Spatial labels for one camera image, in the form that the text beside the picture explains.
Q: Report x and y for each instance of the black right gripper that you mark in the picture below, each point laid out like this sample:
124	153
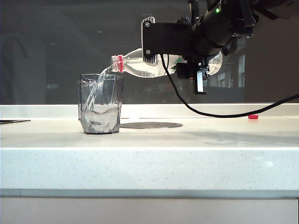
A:
201	39

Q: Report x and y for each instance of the clear plastic water bottle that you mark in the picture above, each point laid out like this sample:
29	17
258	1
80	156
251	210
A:
140	67

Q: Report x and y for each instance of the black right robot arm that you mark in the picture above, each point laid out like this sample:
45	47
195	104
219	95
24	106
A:
224	23

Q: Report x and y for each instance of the faceted grey transparent mug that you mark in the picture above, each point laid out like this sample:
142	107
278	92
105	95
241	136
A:
100	109

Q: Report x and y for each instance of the red plastic bottle cap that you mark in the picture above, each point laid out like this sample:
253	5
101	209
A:
253	117

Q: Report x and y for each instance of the black round flat disc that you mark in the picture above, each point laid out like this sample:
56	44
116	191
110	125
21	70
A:
151	125

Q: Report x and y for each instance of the dark glass window pane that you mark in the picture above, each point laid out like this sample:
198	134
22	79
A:
70	46

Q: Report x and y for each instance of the white cabinet front panel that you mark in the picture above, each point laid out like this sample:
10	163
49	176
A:
140	210

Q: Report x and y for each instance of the black rectangular sink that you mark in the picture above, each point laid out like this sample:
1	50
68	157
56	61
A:
14	121

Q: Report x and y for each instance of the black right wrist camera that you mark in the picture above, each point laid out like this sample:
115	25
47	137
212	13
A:
187	71

